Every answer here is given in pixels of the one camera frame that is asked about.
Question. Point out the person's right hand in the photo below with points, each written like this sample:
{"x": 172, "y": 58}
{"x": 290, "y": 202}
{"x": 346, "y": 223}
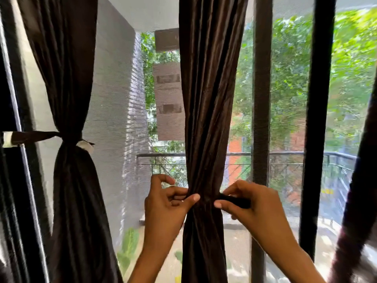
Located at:
{"x": 265, "y": 221}

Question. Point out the person's left hand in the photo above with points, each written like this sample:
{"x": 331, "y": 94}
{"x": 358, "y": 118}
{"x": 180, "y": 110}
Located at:
{"x": 165, "y": 218}

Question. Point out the dark brown curtain tie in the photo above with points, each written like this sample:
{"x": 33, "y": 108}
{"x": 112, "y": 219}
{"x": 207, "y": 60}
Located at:
{"x": 29, "y": 137}
{"x": 235, "y": 201}

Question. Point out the dark brown curtain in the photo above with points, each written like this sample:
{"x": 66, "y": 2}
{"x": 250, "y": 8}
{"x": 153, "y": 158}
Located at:
{"x": 209, "y": 85}
{"x": 67, "y": 70}
{"x": 359, "y": 203}

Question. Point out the person's left forearm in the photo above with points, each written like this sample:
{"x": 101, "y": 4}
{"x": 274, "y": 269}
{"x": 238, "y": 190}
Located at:
{"x": 150, "y": 265}

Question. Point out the large green plant leaves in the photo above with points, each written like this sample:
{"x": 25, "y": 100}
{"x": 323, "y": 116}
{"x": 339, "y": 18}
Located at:
{"x": 129, "y": 241}

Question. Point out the black metal balcony railing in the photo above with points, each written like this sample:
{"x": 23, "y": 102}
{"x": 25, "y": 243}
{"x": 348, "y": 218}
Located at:
{"x": 288, "y": 154}

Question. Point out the paper notices on window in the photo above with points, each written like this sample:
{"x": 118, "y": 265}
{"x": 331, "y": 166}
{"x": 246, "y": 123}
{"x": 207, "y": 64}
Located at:
{"x": 170, "y": 126}

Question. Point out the green trees outside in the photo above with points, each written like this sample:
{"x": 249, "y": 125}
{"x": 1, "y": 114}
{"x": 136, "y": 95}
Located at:
{"x": 288, "y": 70}

